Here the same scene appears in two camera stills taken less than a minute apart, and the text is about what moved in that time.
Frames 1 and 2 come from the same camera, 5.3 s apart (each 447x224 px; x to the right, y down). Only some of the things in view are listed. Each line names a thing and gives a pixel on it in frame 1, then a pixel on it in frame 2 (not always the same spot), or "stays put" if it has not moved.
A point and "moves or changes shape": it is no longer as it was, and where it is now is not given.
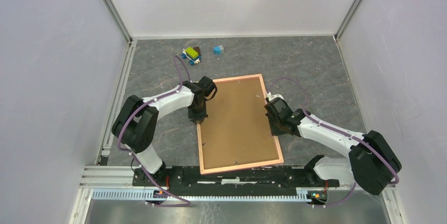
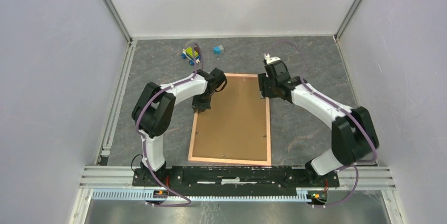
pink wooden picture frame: (236, 134) moves or changes shape
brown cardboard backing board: (237, 130) moves or changes shape
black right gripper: (273, 131) -> (263, 79)
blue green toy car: (191, 55) stays put
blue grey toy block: (218, 50) stays put
